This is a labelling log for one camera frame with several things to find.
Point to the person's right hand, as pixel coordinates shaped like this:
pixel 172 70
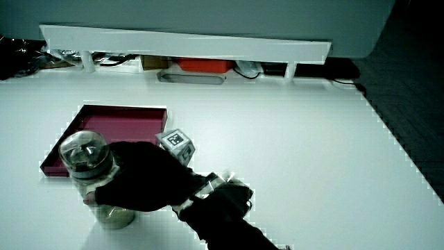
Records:
pixel 149 180

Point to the clear bottle with domed lid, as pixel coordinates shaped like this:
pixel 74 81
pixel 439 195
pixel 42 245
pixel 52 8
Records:
pixel 85 154

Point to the person's right forearm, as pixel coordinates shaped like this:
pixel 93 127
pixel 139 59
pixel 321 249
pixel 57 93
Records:
pixel 225 215

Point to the red shallow tray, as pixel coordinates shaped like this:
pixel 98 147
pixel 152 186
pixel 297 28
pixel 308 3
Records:
pixel 121 123

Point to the brown cardboard box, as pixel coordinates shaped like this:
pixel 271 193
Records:
pixel 154 62

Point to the orange box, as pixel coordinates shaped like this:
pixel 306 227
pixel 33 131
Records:
pixel 204 65

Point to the white raised desk shelf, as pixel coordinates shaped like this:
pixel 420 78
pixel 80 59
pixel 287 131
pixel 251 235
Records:
pixel 180 43

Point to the crinkled silver foil wrap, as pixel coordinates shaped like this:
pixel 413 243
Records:
pixel 66 55

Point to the clear plastic bag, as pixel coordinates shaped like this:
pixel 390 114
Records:
pixel 249 67

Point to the black plastic bag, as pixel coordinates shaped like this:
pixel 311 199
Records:
pixel 17 57

